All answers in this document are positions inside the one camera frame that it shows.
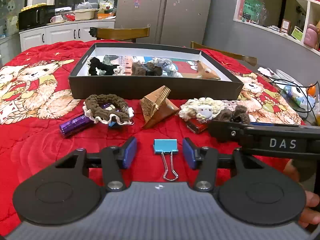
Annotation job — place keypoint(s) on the black microwave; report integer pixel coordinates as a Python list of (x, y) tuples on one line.
[(30, 17)]

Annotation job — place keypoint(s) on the white plastic bag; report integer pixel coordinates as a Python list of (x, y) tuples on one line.
[(84, 5)]

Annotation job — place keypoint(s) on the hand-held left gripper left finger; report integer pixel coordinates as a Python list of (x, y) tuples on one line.
[(128, 152)]

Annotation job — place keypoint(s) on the olive brown crochet scrunchie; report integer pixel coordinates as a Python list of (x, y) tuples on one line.
[(100, 105)]

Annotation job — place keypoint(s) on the grey refrigerator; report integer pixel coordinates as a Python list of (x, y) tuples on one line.
[(175, 12)]

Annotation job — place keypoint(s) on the glass door cabinet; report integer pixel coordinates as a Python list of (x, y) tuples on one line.
[(10, 12)]

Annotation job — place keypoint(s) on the purple lighter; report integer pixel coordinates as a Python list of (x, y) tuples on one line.
[(75, 126)]

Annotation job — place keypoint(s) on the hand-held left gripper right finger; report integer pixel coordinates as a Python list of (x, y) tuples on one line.
[(189, 153)]

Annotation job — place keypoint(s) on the red printed blanket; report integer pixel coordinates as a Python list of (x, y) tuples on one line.
[(37, 140)]

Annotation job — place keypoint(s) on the white mug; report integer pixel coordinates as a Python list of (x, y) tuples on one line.
[(57, 19)]

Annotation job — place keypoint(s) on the red lighter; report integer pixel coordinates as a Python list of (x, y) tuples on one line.
[(197, 127)]

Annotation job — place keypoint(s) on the green card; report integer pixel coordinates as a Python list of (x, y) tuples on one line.
[(297, 33)]

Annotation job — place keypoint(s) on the white cloth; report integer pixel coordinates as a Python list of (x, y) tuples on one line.
[(268, 72)]

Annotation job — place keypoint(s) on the black cardboard box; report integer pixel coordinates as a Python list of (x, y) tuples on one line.
[(150, 88)]

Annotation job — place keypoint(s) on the beige plastic basin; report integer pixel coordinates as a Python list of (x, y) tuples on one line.
[(85, 15)]

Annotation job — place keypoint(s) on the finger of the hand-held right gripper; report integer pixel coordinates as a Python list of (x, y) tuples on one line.
[(265, 124), (222, 131)]

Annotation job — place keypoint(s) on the wooden chair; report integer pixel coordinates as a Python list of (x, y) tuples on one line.
[(225, 53), (120, 33)]

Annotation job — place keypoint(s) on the white kitchen cabinet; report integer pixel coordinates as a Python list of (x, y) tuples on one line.
[(62, 33)]

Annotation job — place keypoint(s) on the green sign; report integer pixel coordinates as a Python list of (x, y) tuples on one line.
[(252, 8)]

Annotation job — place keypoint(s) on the pink container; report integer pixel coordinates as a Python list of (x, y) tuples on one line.
[(310, 36)]

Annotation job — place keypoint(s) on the white fluffy sheep hair clip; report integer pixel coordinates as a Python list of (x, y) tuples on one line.
[(195, 105)]

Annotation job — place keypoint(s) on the blue binder clip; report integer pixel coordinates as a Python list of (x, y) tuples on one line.
[(165, 146)]

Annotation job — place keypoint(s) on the cartoon fridge magnet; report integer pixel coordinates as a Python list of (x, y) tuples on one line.
[(137, 3)]

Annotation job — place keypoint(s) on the black crochet scrunchie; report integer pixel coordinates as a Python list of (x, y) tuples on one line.
[(100, 66)]

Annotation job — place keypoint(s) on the white and blue crochet scrunchie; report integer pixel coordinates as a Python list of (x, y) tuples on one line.
[(165, 63)]

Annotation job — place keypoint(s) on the person's right hand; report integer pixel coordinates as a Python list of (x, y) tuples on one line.
[(312, 206)]

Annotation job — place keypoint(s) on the tissue pack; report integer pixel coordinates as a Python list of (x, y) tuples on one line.
[(298, 97)]

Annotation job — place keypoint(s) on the stack of clear containers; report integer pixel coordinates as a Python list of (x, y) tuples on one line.
[(92, 1)]

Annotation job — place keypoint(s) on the white wall shelf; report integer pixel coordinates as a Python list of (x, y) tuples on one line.
[(275, 33)]

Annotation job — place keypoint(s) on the orange food container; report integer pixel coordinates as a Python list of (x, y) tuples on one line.
[(106, 15)]

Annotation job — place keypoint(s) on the green and white snack bag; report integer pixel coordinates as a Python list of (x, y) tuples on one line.
[(106, 1)]

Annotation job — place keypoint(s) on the framed card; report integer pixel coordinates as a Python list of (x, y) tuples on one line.
[(285, 26)]

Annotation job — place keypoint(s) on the brown fuzzy hair clip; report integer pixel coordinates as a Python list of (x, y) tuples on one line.
[(138, 68), (240, 110)]

